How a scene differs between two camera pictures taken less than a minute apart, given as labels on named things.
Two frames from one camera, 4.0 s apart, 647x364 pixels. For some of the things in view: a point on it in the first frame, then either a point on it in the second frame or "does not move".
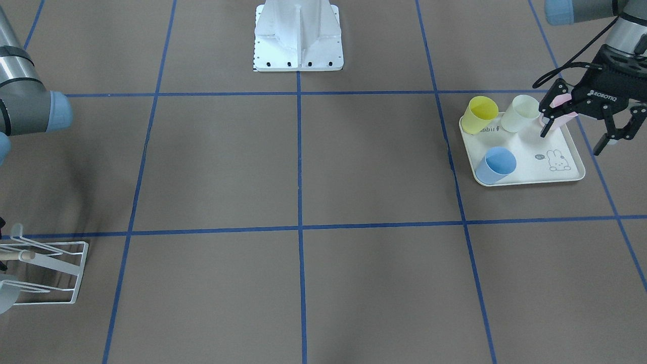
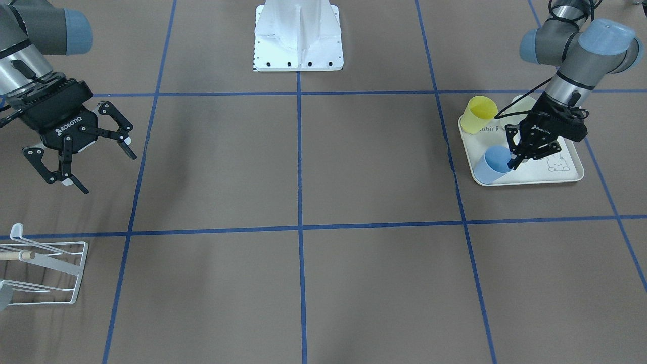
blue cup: x=499 y=163 does not move
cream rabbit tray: x=555 y=158 does not move
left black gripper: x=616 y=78 -> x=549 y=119
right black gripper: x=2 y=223 -> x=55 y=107
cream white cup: x=523 y=109 does not move
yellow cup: x=479 y=112 does not move
